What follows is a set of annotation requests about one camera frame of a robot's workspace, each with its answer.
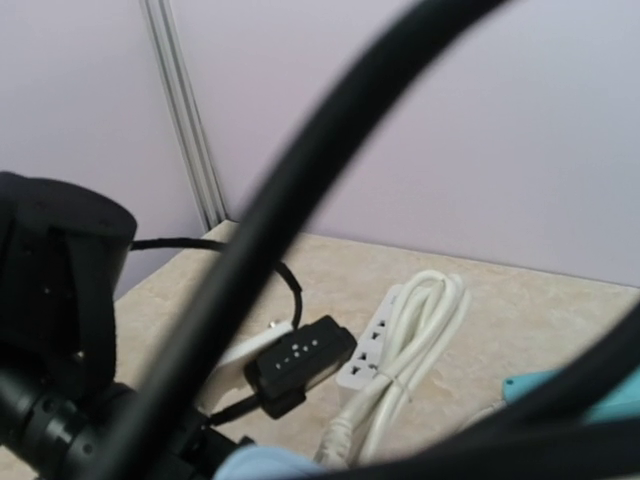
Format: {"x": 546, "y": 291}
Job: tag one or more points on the light blue plug adapter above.
{"x": 261, "y": 462}

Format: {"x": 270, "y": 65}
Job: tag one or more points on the white power strip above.
{"x": 361, "y": 368}

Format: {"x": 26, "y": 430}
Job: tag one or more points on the teal rectangular power block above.
{"x": 620, "y": 403}

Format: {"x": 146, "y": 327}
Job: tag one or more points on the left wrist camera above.
{"x": 280, "y": 365}

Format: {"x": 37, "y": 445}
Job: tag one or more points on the left aluminium corner post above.
{"x": 184, "y": 111}

